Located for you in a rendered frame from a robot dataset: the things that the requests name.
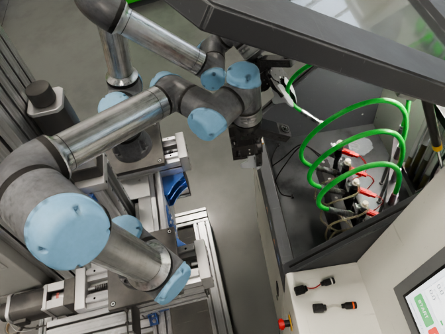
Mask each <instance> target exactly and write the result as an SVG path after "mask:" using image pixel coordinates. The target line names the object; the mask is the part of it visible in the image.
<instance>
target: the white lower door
mask: <svg viewBox="0 0 445 334"><path fill-rule="evenodd" d="M253 169H254V179H255V188H256V203H257V218H258V224H259V228H260V234H261V238H262V244H263V248H264V254H265V258H266V264H267V268H268V274H269V277H270V283H271V287H272V293H273V299H274V303H275V309H276V313H277V319H278V320H279V319H281V318H282V297H283V286H282V281H281V277H280V273H279V268H278V265H277V258H276V255H275V250H274V246H273V241H272V235H271V232H270V226H269V223H268V217H267V213H266V208H265V205H264V199H263V195H262V190H261V187H260V181H259V177H258V172H257V170H256V169H255V168H253Z"/></svg>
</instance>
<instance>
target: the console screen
mask: <svg viewBox="0 0 445 334"><path fill-rule="evenodd" d="M393 290H394V292H395V295H396V297H397V300H398V302H399V305H400V307H401V310H402V312H403V315H404V316H405V319H406V322H407V325H408V326H409V329H410V332H411V334H445V247H443V248H442V249H441V250H439V251H438V252H437V253H436V254H435V255H434V256H432V257H431V258H430V259H428V260H427V261H426V262H425V263H424V264H422V265H421V266H420V267H418V268H417V269H416V270H415V271H414V272H412V273H411V274H410V275H409V276H407V277H406V278H405V279H404V280H403V281H401V282H400V283H399V284H398V285H396V287H394V288H393Z"/></svg>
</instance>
